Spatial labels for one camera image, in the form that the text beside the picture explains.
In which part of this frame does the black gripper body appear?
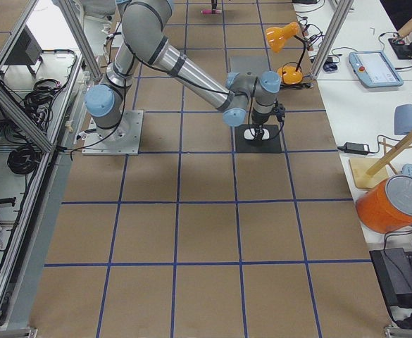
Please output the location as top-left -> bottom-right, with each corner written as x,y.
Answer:
252,111 -> 271,127

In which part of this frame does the white computer mouse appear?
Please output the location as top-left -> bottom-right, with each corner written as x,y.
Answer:
244,128 -> 270,141

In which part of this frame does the pink marker pen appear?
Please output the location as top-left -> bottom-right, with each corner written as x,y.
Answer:
201,9 -> 222,15

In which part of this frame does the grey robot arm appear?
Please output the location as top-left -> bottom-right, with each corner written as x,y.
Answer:
85,1 -> 285,139

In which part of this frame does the black mousepad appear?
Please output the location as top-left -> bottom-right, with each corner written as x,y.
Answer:
234,125 -> 282,154

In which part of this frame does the silver laptop notebook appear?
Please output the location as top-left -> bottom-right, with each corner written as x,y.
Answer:
230,56 -> 270,75

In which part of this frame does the orange desk lamp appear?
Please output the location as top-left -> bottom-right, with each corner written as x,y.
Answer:
265,22 -> 306,85

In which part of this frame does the black power adapter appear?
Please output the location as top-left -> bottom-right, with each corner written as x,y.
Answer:
343,142 -> 370,155

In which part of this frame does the wooden stand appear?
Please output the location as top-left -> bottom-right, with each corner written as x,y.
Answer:
349,130 -> 412,189

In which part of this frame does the orange cylindrical container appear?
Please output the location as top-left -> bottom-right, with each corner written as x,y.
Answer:
356,175 -> 412,234

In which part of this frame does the black box device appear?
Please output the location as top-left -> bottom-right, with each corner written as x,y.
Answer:
370,248 -> 412,308

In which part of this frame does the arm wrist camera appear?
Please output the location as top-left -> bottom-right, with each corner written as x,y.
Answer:
273,102 -> 285,123

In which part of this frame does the lamp power cable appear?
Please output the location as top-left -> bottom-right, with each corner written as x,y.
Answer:
273,81 -> 314,90

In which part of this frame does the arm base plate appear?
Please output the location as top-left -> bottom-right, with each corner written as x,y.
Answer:
82,110 -> 144,156

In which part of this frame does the aluminium frame post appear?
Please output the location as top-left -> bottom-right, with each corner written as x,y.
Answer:
310,0 -> 354,80

